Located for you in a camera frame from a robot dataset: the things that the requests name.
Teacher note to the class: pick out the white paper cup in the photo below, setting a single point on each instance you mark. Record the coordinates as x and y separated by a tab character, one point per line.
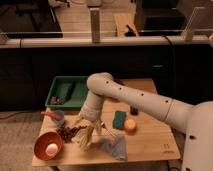
77	138

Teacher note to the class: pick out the yellow banana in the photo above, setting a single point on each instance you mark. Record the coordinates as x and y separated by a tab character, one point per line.
86	136

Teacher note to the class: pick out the white egg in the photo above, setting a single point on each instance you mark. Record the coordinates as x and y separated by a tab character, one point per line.
51	149

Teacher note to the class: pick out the black rectangular block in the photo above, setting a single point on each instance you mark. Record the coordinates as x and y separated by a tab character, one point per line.
134	111

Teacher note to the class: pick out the blue cup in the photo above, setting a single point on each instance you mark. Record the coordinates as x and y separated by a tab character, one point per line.
60	121

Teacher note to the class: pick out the orange carrot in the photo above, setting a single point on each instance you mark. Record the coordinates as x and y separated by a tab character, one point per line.
52	115

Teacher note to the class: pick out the metal spoon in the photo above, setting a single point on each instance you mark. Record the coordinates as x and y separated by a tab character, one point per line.
103	125

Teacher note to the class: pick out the green sponge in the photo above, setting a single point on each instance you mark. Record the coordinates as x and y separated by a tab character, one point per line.
119	119

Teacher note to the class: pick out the yellow orange fruit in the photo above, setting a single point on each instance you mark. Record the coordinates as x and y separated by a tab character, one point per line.
130	125

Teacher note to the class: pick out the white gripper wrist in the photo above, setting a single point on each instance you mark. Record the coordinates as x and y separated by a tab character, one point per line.
90	112

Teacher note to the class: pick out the small dark object in tray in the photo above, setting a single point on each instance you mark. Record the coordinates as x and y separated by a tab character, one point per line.
57	100

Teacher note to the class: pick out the white rail bar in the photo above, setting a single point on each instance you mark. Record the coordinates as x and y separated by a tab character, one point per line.
106	41

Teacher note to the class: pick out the bunch of red grapes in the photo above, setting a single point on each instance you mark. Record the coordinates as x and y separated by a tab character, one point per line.
68	133

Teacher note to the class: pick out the blue cloth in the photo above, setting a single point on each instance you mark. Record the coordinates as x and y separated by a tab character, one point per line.
116	147

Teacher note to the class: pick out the orange bowl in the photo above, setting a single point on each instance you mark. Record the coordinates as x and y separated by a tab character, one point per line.
43	141

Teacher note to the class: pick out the green plastic tray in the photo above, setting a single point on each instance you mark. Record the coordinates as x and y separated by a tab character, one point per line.
72	88

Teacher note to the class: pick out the wooden table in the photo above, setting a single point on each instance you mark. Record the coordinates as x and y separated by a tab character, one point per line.
152	141

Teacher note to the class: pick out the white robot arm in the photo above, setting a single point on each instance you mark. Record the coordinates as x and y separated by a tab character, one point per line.
195	121

